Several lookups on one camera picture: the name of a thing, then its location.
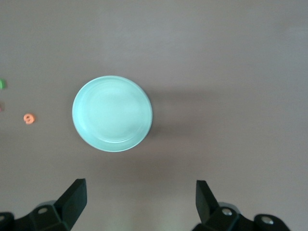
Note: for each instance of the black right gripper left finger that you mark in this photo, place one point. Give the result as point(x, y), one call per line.
point(69, 204)

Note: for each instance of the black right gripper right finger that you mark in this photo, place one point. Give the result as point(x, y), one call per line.
point(207, 204)

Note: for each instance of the orange foam letter e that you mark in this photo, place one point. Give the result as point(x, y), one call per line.
point(29, 118)

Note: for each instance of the pink foam letter m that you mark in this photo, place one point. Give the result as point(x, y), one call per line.
point(1, 107)

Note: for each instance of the green foam letter u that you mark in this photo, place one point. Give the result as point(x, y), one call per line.
point(2, 83)

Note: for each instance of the pale green round plate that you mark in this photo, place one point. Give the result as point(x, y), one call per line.
point(111, 114)

